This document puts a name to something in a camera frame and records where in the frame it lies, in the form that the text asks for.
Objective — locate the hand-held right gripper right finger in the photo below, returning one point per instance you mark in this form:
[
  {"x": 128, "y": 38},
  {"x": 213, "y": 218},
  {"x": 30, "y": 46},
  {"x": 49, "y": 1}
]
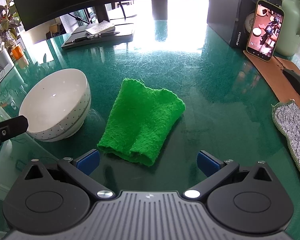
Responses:
[{"x": 207, "y": 163}]

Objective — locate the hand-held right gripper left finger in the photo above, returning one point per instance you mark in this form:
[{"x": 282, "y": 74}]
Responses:
[{"x": 88, "y": 163}]

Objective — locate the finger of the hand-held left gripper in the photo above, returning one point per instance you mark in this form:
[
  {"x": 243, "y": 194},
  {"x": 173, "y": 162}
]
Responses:
[{"x": 13, "y": 126}]

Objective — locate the white dotted bowl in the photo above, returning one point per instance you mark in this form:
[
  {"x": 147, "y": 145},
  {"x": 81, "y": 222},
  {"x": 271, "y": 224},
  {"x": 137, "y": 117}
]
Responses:
[{"x": 55, "y": 97}]

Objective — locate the green cleaning cloth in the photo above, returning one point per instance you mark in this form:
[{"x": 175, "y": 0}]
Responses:
[{"x": 140, "y": 120}]

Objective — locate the grey desk organizer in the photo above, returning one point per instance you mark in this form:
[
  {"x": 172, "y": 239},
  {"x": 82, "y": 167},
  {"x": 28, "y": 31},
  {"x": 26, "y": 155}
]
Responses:
[{"x": 2, "y": 62}]

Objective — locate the orange pot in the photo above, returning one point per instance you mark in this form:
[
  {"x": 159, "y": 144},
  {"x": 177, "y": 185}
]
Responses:
[{"x": 17, "y": 52}]

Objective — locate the silver scouring cloth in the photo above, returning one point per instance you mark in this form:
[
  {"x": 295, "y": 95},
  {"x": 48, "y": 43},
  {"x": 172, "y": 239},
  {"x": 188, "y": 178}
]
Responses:
[{"x": 295, "y": 135}]

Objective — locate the black notebook folio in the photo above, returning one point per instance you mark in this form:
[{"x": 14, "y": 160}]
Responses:
[{"x": 72, "y": 42}]

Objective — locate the cardboard box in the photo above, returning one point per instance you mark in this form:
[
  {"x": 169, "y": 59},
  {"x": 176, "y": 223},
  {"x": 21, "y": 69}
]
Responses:
[{"x": 53, "y": 31}]

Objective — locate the green leafy plant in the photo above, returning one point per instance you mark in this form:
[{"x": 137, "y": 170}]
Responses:
[{"x": 7, "y": 20}]

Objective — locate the brown mouse pad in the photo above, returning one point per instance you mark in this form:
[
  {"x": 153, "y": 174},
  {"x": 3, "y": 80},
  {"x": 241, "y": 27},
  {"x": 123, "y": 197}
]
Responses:
[{"x": 267, "y": 72}]

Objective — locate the black pen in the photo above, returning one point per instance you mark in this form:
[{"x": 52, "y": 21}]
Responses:
[{"x": 90, "y": 37}]

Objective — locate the black computer mouse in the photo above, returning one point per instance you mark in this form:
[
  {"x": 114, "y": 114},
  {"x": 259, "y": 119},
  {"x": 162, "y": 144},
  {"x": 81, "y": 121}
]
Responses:
[{"x": 298, "y": 82}]

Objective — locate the white notepad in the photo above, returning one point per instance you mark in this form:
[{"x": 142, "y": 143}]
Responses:
[{"x": 100, "y": 27}]

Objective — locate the smartphone with lit screen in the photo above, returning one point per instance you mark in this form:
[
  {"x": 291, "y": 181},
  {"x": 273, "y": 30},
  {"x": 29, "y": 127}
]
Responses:
[{"x": 265, "y": 30}]

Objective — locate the black speaker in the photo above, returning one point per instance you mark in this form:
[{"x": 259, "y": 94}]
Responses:
[{"x": 225, "y": 10}]

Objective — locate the pale green jug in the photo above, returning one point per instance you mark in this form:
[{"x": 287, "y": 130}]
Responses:
[{"x": 291, "y": 17}]

